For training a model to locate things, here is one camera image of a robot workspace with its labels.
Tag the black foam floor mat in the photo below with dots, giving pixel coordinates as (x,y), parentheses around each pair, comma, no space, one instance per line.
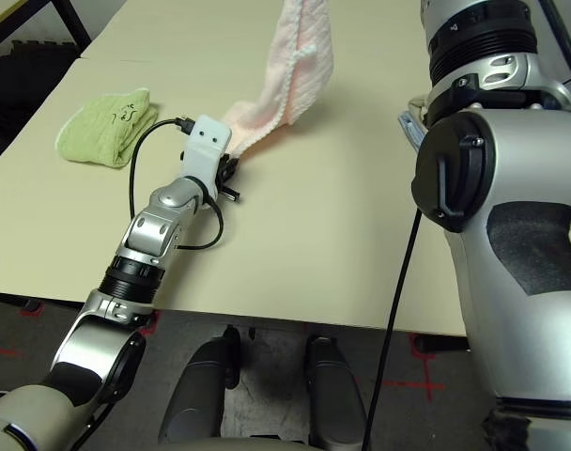
(22,84)

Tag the beige folded towel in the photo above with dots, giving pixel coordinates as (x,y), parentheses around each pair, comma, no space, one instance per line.
(419,105)

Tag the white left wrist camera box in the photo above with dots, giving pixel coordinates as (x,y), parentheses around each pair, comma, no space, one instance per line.
(205,141)

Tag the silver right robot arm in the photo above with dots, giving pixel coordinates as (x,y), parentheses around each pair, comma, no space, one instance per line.
(515,150)

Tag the light blue folded towel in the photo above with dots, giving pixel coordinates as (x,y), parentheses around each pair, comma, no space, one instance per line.
(412,134)

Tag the green folded towel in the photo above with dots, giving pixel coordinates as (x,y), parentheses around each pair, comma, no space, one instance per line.
(97,131)

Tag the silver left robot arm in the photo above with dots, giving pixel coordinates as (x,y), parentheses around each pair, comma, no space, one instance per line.
(149,230)

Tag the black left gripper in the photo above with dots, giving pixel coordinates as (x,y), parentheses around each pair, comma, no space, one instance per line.
(229,192)

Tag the pink fluffy towel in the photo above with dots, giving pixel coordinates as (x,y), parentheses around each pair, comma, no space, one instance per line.
(304,70)

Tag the small black table foot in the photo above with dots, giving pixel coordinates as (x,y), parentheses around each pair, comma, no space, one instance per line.
(251,334)

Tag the yellow-edged table with black frame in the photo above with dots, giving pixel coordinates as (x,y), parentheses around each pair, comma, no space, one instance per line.
(74,23)

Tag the grey right robot leg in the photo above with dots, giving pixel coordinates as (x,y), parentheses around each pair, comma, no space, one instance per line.
(332,399)

